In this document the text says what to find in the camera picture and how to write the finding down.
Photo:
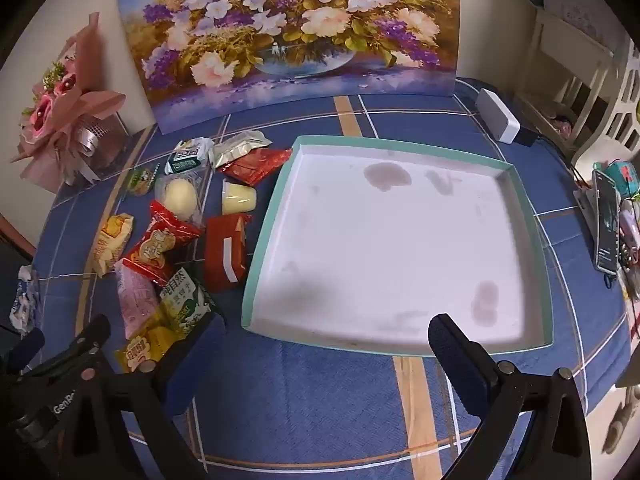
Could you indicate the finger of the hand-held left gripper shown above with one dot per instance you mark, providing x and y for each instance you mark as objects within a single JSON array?
[
  {"x": 25, "y": 349},
  {"x": 92, "y": 337}
]

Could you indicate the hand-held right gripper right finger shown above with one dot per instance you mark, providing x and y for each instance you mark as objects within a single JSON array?
[{"x": 457, "y": 360}]

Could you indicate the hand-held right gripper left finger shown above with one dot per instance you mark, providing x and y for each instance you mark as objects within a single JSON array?
[{"x": 197, "y": 360}]

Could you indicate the green white biscuit packet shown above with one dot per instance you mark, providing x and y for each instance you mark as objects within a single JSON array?
[{"x": 185, "y": 305}]

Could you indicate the yellow white snack packet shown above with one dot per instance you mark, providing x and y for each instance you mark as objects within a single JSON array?
[{"x": 112, "y": 245}]

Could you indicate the red rice cracker packet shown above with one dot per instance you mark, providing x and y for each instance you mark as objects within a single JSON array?
[{"x": 155, "y": 245}]

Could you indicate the white tray box teal rim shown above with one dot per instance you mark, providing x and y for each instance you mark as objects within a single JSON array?
[{"x": 390, "y": 250}]

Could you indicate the white dark-green snack packet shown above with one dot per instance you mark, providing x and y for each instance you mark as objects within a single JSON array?
[{"x": 190, "y": 157}]

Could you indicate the silver cream snack packet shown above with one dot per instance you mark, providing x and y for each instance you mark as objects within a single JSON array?
[{"x": 235, "y": 149}]

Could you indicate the crumpled white blue wrapper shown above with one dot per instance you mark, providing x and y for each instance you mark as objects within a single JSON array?
[{"x": 24, "y": 300}]

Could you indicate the pink snack packet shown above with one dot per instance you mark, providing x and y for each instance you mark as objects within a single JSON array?
[{"x": 135, "y": 300}]

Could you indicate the red packet white stripe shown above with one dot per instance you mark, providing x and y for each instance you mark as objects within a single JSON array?
[{"x": 225, "y": 255}]

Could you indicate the blue plaid cloth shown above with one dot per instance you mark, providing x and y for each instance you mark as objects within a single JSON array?
[{"x": 325, "y": 410}]

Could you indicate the clear packet white bun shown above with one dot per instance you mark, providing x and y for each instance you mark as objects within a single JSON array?
[{"x": 180, "y": 197}]

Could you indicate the small green snack packet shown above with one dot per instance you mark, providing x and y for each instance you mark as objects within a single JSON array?
[{"x": 141, "y": 181}]

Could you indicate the pale yellow jelly cup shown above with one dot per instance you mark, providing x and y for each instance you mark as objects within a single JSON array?
[{"x": 239, "y": 200}]

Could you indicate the clear plastic box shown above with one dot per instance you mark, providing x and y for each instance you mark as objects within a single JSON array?
[{"x": 100, "y": 147}]

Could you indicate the smartphone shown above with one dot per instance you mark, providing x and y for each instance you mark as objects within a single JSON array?
[{"x": 606, "y": 225}]

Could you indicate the crinkled red snack packet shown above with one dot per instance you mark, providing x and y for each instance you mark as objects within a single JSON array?
[{"x": 255, "y": 165}]

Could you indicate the white phone stand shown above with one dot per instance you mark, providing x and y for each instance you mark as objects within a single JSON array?
[{"x": 585, "y": 200}]

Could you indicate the black power adapter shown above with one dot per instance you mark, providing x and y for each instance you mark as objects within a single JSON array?
[{"x": 525, "y": 137}]

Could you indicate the pink flower bouquet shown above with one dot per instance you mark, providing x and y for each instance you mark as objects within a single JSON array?
[{"x": 55, "y": 100}]

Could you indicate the teal pouch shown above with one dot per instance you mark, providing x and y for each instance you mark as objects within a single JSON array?
[{"x": 625, "y": 177}]

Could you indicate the white rectangular box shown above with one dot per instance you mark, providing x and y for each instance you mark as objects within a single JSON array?
[{"x": 495, "y": 115}]

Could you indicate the pink fabric item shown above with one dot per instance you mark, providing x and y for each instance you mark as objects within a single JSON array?
[{"x": 564, "y": 126}]

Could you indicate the white plastic chair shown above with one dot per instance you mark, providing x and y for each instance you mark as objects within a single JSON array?
[{"x": 617, "y": 120}]

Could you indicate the cream wooden shelf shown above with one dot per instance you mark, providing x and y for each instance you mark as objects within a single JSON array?
[{"x": 560, "y": 60}]

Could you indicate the flower painting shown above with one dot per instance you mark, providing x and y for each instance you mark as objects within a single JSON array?
[{"x": 290, "y": 35}]

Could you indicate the pale printed cloth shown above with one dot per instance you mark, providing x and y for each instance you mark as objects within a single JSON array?
[{"x": 585, "y": 10}]

